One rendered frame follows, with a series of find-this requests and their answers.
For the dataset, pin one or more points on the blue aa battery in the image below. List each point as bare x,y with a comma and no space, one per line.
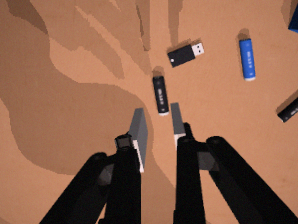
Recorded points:
247,59

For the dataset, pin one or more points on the blue three-compartment bin rack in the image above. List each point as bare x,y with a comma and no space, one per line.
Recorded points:
293,26

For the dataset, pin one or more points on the black usb stick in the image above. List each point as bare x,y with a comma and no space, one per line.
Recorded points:
185,54

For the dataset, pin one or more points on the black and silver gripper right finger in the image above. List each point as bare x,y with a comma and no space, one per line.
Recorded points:
248,196

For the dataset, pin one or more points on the black aa battery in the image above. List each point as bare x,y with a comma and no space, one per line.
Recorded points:
160,95
289,111

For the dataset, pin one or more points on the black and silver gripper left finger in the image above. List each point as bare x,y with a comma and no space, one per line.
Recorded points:
83,199

